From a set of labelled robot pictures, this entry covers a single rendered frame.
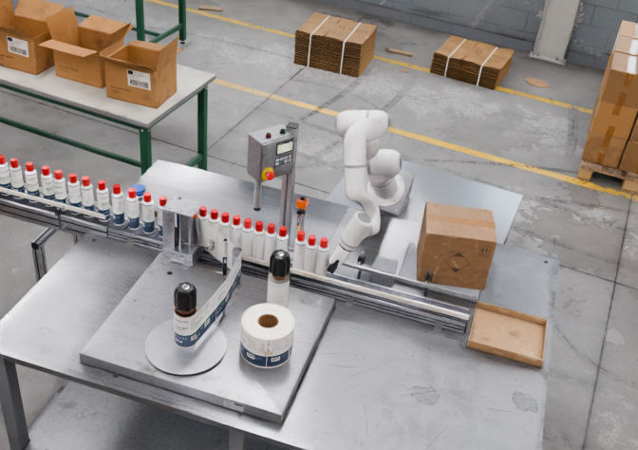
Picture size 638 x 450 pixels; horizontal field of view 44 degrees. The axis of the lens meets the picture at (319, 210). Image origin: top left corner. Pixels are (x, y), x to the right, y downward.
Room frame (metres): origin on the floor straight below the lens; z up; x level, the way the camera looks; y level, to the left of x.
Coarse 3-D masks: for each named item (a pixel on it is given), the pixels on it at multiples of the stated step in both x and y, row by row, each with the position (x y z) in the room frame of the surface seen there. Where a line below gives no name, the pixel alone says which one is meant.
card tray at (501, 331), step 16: (480, 304) 2.61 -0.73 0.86; (480, 320) 2.53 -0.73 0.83; (496, 320) 2.54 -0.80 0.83; (512, 320) 2.55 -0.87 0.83; (528, 320) 2.55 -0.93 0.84; (544, 320) 2.54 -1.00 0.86; (480, 336) 2.43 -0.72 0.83; (496, 336) 2.44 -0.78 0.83; (512, 336) 2.45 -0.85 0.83; (528, 336) 2.46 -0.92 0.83; (544, 336) 2.45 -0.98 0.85; (496, 352) 2.33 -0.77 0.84; (512, 352) 2.32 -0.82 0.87; (528, 352) 2.36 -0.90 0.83; (544, 352) 2.33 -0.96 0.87
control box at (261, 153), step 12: (264, 132) 2.80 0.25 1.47; (276, 132) 2.81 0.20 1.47; (288, 132) 2.82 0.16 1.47; (252, 144) 2.76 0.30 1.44; (264, 144) 2.72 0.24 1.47; (252, 156) 2.76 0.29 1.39; (264, 156) 2.72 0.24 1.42; (276, 156) 2.76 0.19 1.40; (252, 168) 2.75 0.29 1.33; (264, 168) 2.72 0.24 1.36; (276, 168) 2.76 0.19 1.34; (288, 168) 2.80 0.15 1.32; (264, 180) 2.72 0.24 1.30
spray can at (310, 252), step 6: (312, 234) 2.67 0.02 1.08; (312, 240) 2.64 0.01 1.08; (306, 246) 2.65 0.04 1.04; (312, 246) 2.64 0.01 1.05; (306, 252) 2.64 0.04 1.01; (312, 252) 2.63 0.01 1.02; (306, 258) 2.64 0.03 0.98; (312, 258) 2.63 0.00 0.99; (306, 264) 2.64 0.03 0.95; (312, 264) 2.64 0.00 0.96; (306, 270) 2.64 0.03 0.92; (312, 270) 2.64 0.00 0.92
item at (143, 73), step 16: (128, 48) 4.52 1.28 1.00; (144, 48) 4.50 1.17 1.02; (160, 48) 4.51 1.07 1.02; (176, 48) 4.42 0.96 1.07; (112, 64) 4.26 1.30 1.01; (128, 64) 4.19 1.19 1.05; (144, 64) 4.49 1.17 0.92; (160, 64) 4.23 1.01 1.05; (176, 64) 4.44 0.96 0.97; (112, 80) 4.26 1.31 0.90; (128, 80) 4.23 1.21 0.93; (144, 80) 4.21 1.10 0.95; (160, 80) 4.25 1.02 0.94; (176, 80) 4.43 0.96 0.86; (112, 96) 4.26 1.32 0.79; (128, 96) 4.24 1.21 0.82; (144, 96) 4.21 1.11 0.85; (160, 96) 4.24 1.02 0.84
